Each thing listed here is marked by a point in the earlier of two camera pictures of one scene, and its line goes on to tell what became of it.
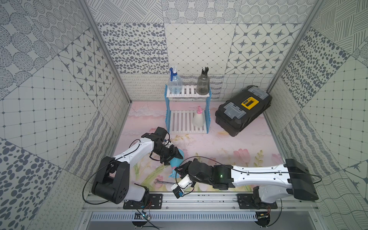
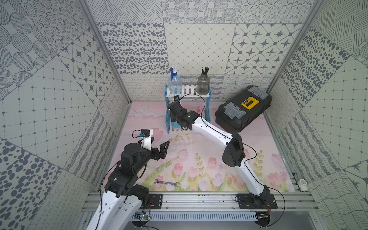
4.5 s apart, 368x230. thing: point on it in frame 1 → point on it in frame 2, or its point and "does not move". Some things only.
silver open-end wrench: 156,181 does not move
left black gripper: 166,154 → 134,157
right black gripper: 184,171 → 173,118
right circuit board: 263,218 does not move
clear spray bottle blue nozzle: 175,83 does not move
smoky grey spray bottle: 203,82 does not move
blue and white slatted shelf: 181,121 does not move
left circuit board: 137,215 does not move
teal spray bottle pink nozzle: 174,163 → 175,125
